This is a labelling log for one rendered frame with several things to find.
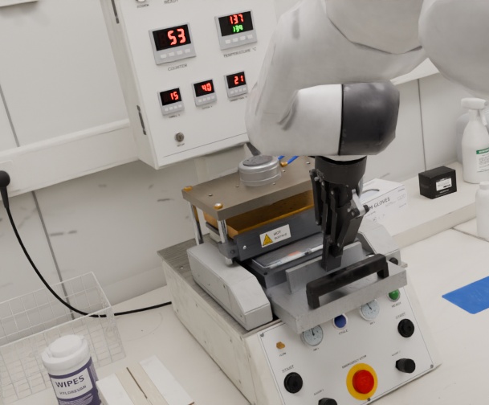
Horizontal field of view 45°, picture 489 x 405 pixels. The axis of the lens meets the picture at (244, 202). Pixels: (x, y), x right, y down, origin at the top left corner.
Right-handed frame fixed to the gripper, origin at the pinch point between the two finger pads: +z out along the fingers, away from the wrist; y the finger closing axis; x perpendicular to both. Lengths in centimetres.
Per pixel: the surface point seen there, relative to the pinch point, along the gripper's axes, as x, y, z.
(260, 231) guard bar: -7.2, -11.8, 1.5
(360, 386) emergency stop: -1.5, 13.0, 20.2
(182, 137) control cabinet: -10.6, -38.1, -4.9
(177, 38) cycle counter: -7, -45, -22
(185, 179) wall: -2, -64, 25
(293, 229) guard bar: -0.7, -11.3, 3.4
